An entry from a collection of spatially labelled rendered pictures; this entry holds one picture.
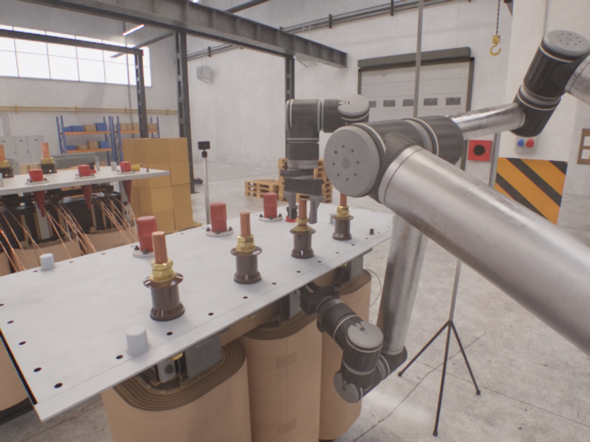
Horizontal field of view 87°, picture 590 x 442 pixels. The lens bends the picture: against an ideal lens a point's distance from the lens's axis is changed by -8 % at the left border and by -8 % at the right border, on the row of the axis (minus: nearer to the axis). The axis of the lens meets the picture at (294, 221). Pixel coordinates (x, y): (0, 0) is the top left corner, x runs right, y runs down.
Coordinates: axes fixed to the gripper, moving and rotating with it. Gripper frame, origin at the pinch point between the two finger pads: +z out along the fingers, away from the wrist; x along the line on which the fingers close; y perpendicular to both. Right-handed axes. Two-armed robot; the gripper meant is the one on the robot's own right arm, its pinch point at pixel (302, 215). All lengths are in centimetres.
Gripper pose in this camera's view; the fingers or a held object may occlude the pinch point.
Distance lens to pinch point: 118.6
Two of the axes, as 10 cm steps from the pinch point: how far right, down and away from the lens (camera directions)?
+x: -7.4, -1.7, 6.5
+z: 0.0, 9.7, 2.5
